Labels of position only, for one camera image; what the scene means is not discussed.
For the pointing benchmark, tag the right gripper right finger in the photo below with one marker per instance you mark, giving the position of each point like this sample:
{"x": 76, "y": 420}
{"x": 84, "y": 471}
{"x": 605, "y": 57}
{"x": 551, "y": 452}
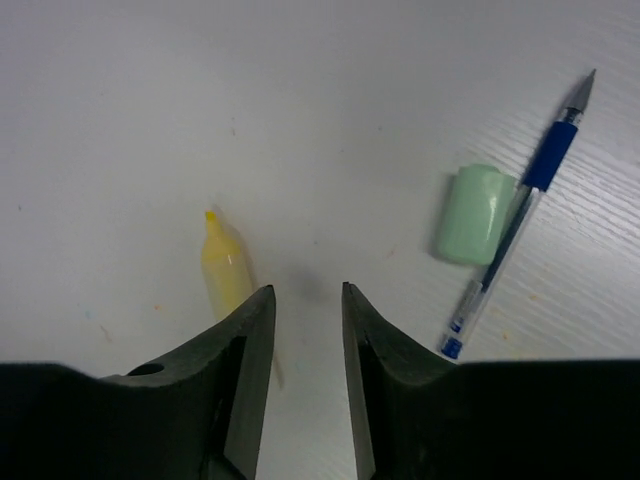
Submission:
{"x": 416, "y": 415}

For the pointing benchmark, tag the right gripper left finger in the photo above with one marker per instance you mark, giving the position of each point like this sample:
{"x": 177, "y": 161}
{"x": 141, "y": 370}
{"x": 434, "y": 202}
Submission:
{"x": 196, "y": 412}

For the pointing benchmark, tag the blue pen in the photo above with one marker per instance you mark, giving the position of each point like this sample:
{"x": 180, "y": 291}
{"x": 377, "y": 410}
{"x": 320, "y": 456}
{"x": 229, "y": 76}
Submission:
{"x": 534, "y": 184}

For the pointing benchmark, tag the yellow white glue stick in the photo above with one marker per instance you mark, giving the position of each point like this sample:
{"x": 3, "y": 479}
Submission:
{"x": 226, "y": 266}

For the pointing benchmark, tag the green eraser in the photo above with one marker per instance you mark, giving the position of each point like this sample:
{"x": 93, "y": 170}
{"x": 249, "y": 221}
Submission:
{"x": 474, "y": 215}

